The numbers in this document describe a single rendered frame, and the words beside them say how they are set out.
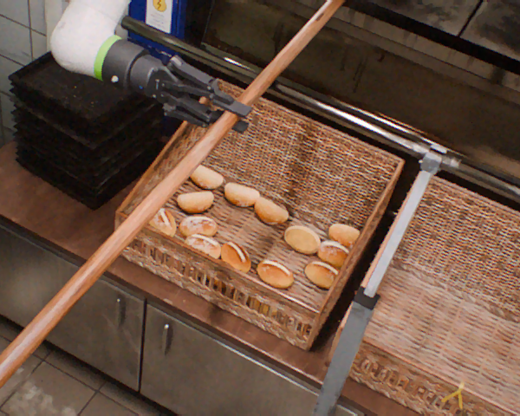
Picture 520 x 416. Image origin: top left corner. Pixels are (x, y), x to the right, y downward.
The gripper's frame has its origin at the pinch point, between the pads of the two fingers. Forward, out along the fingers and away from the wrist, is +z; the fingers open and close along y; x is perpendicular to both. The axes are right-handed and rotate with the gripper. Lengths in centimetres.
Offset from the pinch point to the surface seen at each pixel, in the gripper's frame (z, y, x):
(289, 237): 9, 56, -30
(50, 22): -83, 41, -52
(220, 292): 3, 56, -4
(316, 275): 20, 56, -23
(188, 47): -18.9, 2.2, -16.2
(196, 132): -26, 46, -40
